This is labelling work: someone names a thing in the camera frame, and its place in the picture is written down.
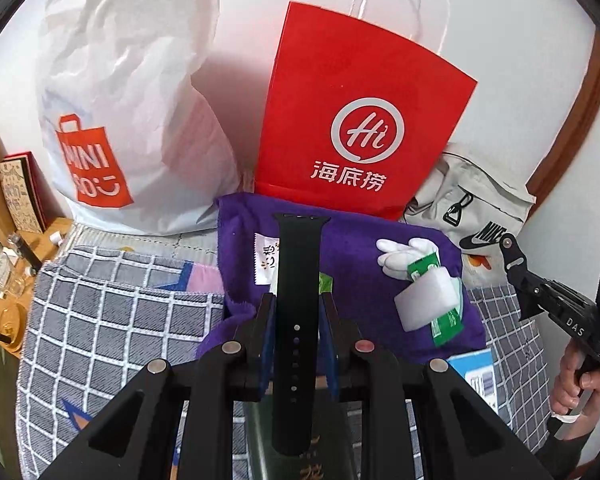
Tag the person's right forearm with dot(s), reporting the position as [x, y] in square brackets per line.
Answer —
[567, 450]

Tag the red book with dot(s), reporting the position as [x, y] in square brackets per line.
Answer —
[37, 185]

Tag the brown wooden door frame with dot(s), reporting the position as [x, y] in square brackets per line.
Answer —
[580, 125]

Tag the white glove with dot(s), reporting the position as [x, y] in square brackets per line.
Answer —
[397, 252]

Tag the green bedsheet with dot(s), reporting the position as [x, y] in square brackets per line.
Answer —
[0, 400]

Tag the blue box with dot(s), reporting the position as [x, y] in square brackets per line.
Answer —
[472, 375]

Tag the grey canvas bag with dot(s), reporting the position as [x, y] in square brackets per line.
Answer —
[485, 195]

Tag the dark green box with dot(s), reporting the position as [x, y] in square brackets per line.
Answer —
[330, 450]

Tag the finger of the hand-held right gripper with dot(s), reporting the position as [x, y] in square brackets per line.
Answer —
[515, 260]

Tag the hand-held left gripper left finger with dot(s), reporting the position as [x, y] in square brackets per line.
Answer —
[266, 350]

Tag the white printed packet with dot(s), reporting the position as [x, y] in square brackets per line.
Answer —
[267, 260]

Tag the white plastic shopping bag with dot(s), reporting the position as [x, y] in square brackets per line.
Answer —
[130, 85]

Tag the small green packet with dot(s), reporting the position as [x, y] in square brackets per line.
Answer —
[326, 284]

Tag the mint green cloth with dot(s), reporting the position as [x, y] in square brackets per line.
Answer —
[460, 292]

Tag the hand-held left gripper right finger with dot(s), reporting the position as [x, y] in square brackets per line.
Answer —
[327, 350]

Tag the grey checked blanket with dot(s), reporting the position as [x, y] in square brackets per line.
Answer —
[105, 330]

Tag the green white sponge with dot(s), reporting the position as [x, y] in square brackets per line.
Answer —
[425, 300]

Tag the red paper bag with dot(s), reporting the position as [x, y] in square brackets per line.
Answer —
[330, 60]

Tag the purple towel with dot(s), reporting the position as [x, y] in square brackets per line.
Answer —
[360, 270]

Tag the wooden nightstand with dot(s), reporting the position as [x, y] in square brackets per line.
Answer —
[50, 240]

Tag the amber glass ashtray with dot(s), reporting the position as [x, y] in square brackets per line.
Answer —
[7, 327]

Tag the blue outlined brown star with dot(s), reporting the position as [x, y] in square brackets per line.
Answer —
[77, 417]

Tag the clear glass jar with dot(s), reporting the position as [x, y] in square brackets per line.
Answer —
[10, 270]

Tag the white cloth orange print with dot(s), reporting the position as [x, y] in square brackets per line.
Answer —
[482, 267]

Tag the person's right hand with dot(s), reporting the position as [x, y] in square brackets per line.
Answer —
[575, 395]

